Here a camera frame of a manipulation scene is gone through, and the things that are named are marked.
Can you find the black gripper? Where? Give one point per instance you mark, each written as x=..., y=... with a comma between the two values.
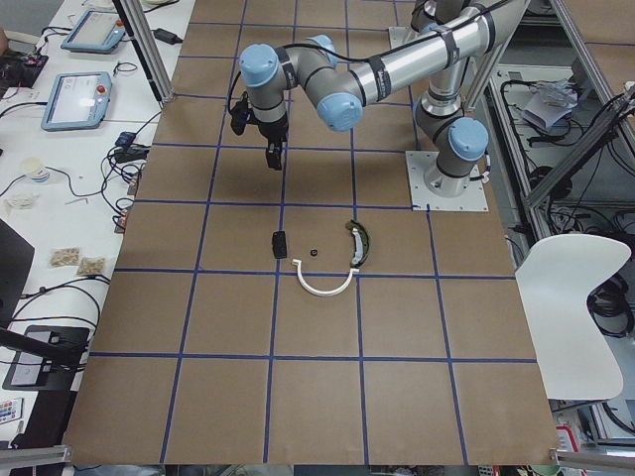
x=272, y=130

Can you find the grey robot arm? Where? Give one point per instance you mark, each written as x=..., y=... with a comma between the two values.
x=462, y=30

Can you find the black rectangular part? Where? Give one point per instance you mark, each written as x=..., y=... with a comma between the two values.
x=279, y=245

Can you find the white curved plastic part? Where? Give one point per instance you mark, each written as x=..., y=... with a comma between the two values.
x=323, y=287

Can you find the black power adapter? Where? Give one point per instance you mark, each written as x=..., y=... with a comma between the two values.
x=167, y=37

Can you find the lower blue teach pendant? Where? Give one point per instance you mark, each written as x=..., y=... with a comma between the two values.
x=78, y=101

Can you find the blue teach pendant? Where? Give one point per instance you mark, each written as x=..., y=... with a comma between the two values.
x=96, y=32
x=78, y=101

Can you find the upper blue teach pendant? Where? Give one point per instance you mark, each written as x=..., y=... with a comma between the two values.
x=96, y=32

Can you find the white paper cup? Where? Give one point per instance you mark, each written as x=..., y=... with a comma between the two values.
x=35, y=170

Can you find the white chair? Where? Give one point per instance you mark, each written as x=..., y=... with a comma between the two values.
x=554, y=281

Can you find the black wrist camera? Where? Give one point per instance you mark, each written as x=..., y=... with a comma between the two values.
x=240, y=115

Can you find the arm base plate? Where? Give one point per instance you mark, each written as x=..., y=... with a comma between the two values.
x=431, y=190

